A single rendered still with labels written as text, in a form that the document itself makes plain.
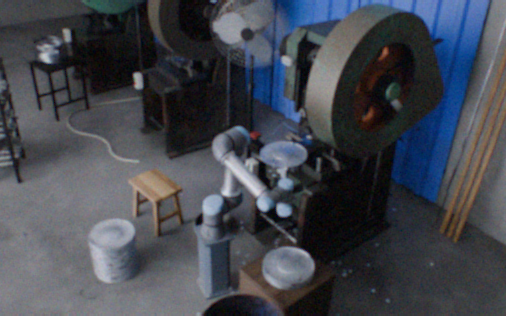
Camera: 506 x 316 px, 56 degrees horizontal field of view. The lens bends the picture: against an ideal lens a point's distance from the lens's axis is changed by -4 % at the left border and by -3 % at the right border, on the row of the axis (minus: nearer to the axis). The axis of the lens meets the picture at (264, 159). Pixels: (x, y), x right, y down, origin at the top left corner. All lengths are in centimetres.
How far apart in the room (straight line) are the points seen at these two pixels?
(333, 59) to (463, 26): 148
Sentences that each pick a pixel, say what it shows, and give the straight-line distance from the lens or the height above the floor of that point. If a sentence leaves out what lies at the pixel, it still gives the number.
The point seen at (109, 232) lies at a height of 29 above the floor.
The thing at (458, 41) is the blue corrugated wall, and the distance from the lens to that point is 368.
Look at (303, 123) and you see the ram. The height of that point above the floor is 95.
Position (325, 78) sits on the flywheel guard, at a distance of 238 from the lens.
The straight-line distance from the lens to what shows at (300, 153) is 302.
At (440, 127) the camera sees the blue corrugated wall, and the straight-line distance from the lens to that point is 392.
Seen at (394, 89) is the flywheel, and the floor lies 135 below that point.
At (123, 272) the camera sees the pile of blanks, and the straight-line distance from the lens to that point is 326.
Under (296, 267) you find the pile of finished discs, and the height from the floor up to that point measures 40.
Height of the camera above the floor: 233
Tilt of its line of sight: 32 degrees down
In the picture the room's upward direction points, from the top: 3 degrees clockwise
